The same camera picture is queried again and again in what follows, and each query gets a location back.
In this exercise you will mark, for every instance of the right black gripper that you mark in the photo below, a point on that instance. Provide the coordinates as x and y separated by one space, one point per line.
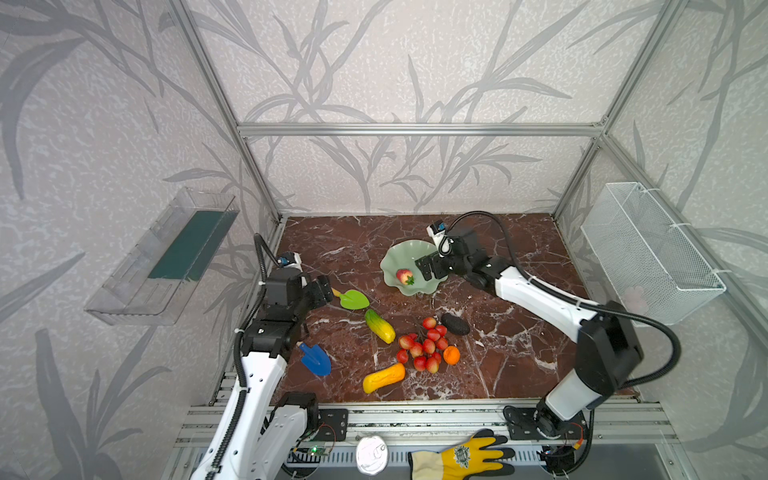
435 266

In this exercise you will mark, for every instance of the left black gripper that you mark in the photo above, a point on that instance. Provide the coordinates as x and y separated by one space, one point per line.
321 290

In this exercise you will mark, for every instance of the red green fake peach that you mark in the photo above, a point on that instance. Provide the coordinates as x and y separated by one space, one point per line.
405 277

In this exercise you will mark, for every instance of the dark fake avocado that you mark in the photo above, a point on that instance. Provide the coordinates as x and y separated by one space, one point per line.
455 324

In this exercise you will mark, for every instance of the green yellow fake mango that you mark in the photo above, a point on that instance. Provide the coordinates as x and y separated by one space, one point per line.
380 327

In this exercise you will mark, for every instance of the small orange fake tangerine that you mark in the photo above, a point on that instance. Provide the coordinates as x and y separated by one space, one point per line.
451 355

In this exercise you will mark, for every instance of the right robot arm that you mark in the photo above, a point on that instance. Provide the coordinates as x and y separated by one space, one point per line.
607 346

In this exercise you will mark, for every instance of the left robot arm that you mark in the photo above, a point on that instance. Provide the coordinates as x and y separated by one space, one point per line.
252 440

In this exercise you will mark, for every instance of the light green scalloped fruit bowl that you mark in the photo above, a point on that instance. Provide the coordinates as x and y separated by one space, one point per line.
403 256

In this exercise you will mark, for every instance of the yellow orange fake papaya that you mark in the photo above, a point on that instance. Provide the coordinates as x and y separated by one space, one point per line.
382 378

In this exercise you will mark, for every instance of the green toy shovel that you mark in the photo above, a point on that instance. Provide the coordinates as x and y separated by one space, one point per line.
352 299

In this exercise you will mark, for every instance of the blue toy shovel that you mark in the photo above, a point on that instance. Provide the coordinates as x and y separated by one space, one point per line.
315 359

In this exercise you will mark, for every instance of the white round tape roll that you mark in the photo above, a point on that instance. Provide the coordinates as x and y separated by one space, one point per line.
371 455

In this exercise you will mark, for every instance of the yellow black work glove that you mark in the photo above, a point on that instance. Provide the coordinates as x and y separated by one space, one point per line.
482 455

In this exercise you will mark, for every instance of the clear plastic wall bin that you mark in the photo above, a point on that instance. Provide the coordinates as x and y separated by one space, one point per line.
154 282

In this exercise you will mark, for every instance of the white wire mesh basket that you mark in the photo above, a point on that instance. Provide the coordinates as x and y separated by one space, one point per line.
649 260

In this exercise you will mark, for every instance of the aluminium front rail frame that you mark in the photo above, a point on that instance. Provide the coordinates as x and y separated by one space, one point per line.
405 425

